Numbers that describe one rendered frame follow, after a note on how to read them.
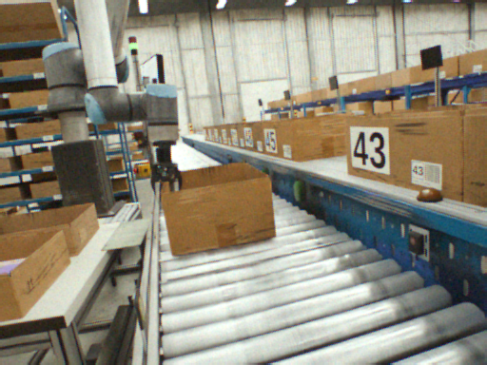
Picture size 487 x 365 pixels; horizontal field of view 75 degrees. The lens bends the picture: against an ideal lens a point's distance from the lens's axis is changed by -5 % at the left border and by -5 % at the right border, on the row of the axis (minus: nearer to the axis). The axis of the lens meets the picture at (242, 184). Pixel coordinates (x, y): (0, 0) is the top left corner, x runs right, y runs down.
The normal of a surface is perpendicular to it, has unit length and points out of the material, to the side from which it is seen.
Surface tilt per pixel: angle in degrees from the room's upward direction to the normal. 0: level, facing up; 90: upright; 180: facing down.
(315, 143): 91
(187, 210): 90
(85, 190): 90
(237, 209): 91
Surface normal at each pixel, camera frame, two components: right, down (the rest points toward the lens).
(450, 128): -0.96, 0.17
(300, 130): 0.22, 0.16
